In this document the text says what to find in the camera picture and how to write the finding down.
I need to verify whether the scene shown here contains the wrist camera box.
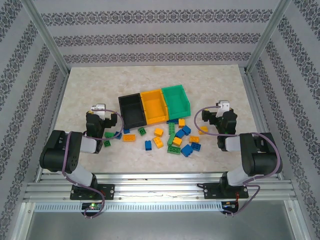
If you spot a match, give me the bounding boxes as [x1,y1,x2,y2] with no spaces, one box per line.
[90,103,108,118]
[215,99,231,118]

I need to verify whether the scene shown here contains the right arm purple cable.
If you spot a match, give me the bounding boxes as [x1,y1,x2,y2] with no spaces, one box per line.
[194,104,284,219]

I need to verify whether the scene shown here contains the aluminium frame post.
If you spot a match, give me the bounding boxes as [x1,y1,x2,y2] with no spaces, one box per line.
[245,0,293,75]
[21,0,70,76]

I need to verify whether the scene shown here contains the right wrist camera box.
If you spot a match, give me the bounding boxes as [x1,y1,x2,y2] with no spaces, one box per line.
[215,99,231,118]

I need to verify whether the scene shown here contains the aluminium mounting rail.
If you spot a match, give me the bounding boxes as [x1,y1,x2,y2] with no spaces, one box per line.
[23,171,300,202]

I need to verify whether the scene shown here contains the circuit board with green light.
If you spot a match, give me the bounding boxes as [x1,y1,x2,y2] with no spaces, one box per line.
[81,202,104,211]

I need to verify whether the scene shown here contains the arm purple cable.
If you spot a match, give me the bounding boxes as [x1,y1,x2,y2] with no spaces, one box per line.
[194,104,284,219]
[61,107,124,220]

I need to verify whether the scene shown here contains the yellow plastic bin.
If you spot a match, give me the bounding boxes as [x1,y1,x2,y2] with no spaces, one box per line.
[139,89,170,125]

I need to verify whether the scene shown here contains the black plastic bin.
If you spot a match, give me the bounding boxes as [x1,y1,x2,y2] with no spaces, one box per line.
[118,92,148,129]

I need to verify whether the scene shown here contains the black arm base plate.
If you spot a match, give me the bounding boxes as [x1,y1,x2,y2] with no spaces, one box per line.
[69,183,115,201]
[202,182,250,200]

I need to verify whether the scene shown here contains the slotted metal cable duct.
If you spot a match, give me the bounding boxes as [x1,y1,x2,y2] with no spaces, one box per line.
[32,201,224,213]

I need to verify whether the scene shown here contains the green plastic bin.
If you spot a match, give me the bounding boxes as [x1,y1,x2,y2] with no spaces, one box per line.
[161,84,192,121]

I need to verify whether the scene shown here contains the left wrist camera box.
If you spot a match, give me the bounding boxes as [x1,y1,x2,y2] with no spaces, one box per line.
[90,103,108,118]

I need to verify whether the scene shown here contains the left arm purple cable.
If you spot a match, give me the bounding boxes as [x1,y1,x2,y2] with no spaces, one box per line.
[61,107,124,220]

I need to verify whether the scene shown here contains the aluminium side rail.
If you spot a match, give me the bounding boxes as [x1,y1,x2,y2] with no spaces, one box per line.
[239,66,285,181]
[34,72,70,182]

